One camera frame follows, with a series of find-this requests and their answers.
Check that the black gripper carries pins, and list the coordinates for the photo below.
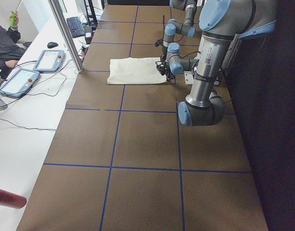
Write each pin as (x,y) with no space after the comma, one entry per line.
(167,71)
(163,51)

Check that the cream long-sleeve cat shirt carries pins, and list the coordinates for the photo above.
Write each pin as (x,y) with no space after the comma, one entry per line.
(135,71)

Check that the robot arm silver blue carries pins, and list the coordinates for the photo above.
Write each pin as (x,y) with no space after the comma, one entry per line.
(174,27)
(219,21)

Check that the black power adapter box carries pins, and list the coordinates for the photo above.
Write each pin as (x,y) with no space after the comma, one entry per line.
(88,34)

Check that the black keyboard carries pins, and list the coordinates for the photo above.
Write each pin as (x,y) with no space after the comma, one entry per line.
(75,27)

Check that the black computer mouse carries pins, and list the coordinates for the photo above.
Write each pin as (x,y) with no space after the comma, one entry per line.
(51,45)

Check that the far teach pendant tablet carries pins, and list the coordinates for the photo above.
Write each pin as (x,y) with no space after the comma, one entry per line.
(49,61)

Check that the teach pendant tablet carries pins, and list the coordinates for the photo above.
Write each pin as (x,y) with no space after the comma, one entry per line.
(49,61)
(20,83)

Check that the near teach pendant tablet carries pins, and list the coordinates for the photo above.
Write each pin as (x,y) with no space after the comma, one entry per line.
(20,83)

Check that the seated person dark jacket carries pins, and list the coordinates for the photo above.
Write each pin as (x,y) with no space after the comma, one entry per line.
(10,52)

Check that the red cylinder bottle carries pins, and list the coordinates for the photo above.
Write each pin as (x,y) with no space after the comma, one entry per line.
(12,200)

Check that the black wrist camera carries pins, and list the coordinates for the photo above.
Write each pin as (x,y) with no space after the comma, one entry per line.
(161,68)
(159,42)

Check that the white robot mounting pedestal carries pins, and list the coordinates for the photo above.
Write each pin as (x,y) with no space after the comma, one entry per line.
(193,73)

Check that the aluminium frame post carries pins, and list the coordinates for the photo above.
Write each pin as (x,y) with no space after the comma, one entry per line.
(58,14)

